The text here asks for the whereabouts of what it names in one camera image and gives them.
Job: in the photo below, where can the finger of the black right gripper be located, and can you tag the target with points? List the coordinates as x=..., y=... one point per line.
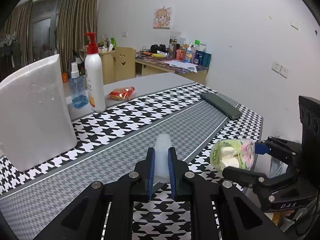
x=259, y=182
x=283, y=150

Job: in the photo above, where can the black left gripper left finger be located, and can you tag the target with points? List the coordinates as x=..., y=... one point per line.
x=142, y=191

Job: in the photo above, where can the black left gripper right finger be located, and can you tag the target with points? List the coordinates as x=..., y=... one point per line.
x=177, y=170

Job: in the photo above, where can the white foam tube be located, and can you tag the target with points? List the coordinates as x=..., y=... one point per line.
x=162, y=145

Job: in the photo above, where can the green floral tissue pack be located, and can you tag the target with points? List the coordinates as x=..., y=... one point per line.
x=233, y=153

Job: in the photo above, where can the person right hand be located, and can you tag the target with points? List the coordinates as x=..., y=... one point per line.
x=287, y=213

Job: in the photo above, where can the houndstooth table cloth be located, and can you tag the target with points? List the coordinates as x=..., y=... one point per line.
x=111, y=143

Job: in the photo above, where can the black smartphone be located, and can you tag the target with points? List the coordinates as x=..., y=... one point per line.
x=223, y=106

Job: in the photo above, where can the red snack packet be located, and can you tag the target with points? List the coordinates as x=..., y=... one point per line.
x=121, y=94

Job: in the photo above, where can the light wooden desk row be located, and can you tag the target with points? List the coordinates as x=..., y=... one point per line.
x=143, y=65

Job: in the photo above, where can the white papers on desk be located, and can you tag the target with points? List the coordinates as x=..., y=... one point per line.
x=183, y=65

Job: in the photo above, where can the wooden smiley face chair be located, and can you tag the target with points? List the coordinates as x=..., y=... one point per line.
x=125, y=63

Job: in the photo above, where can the blue spray bottle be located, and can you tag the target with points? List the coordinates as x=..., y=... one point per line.
x=77, y=88

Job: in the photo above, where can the white lotion pump bottle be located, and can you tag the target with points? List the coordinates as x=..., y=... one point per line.
x=94, y=75

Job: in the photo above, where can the blue toiletry bottles cluster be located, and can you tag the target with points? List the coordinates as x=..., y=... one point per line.
x=193, y=53

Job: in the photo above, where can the white styrofoam box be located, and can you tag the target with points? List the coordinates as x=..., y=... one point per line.
x=35, y=122

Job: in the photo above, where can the black headphones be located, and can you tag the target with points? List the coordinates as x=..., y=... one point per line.
x=156, y=48

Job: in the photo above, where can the glass balcony door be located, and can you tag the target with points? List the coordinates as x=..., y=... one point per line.
x=42, y=41

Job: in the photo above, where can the right brown curtain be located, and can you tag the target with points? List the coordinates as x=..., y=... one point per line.
x=76, y=17

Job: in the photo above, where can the brown curtain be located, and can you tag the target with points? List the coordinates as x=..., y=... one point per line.
x=18, y=24
x=76, y=17

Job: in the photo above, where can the left brown curtain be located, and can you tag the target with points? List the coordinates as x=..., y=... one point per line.
x=18, y=24

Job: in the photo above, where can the white wall socket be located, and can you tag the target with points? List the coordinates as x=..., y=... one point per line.
x=280, y=69

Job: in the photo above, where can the cartoon girl wall poster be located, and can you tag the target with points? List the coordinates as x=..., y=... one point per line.
x=162, y=18

